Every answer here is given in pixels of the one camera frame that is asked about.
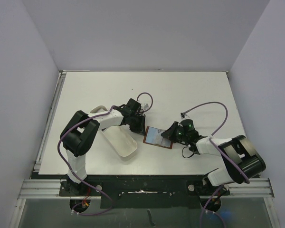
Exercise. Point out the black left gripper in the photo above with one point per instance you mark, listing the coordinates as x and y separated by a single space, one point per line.
140 128

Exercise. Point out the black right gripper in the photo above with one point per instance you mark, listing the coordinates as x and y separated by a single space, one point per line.
175 132

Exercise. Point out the brown leather card holder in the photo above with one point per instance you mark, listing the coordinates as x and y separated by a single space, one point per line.
167 144

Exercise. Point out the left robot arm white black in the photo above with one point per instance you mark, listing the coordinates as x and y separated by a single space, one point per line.
79 134

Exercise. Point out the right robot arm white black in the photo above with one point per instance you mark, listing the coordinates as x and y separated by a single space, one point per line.
241 160

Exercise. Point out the white oblong plastic tray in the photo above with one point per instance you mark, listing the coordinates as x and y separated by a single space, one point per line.
117 137

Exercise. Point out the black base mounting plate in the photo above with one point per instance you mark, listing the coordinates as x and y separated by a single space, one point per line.
135 192

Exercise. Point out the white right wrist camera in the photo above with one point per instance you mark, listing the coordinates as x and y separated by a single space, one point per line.
184 115

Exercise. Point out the aluminium left side rail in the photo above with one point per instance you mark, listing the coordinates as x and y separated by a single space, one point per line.
50 118

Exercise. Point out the aluminium rail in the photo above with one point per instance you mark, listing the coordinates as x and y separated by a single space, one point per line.
50 118
49 189

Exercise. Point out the aluminium front rail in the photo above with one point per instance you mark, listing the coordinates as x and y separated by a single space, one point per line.
49 189

